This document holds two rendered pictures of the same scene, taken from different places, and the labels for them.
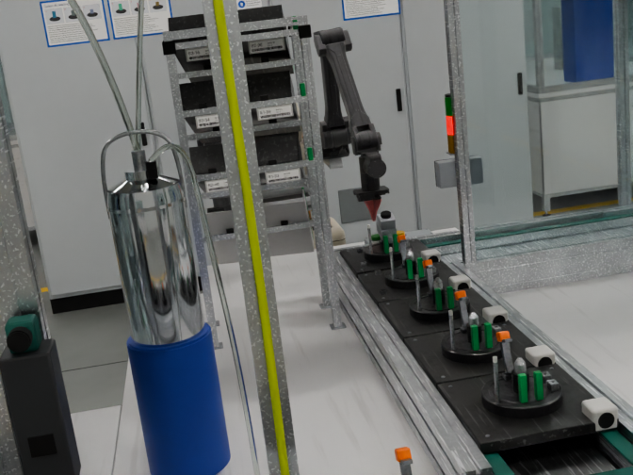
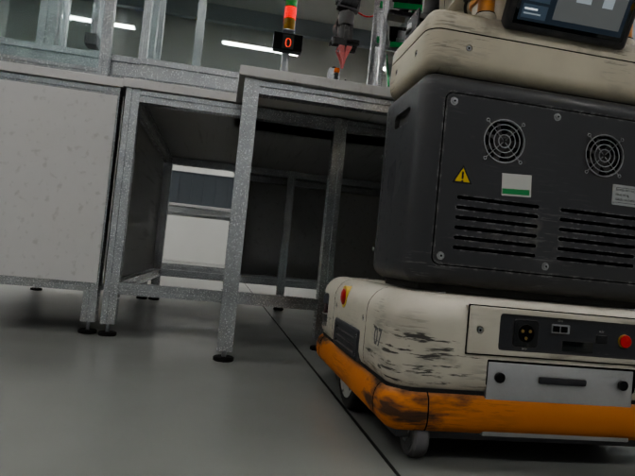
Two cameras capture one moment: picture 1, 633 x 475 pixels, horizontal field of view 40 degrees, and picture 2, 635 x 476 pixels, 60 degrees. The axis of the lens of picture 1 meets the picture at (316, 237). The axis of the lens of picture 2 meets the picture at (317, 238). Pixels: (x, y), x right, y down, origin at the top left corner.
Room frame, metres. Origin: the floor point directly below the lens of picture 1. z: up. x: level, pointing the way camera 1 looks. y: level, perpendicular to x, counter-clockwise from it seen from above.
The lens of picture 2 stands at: (4.58, -0.30, 0.32)
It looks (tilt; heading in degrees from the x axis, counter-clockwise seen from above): 2 degrees up; 178
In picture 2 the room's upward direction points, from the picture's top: 6 degrees clockwise
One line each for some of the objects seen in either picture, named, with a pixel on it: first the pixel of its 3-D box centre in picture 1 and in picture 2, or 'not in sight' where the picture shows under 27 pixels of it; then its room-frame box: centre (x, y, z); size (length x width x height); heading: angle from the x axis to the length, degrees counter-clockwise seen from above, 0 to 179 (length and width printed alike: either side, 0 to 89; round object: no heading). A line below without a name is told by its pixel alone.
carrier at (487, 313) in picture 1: (438, 293); not in sight; (1.88, -0.26, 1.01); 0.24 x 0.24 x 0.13; 7
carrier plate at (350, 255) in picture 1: (388, 257); not in sight; (2.37, -0.20, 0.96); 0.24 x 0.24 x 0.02; 7
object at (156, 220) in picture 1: (152, 235); not in sight; (1.50, 0.29, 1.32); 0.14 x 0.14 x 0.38
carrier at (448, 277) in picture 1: (411, 264); not in sight; (2.12, -0.23, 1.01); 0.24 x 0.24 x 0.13; 7
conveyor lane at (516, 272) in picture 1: (492, 260); not in sight; (2.39, -0.50, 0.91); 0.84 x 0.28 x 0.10; 97
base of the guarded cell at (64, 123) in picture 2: not in sight; (66, 210); (2.06, -1.32, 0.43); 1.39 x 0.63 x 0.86; 7
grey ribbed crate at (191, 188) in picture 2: not in sight; (192, 191); (0.42, -1.08, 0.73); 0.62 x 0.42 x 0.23; 97
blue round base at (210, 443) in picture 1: (180, 400); not in sight; (1.50, 0.29, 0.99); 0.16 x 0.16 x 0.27
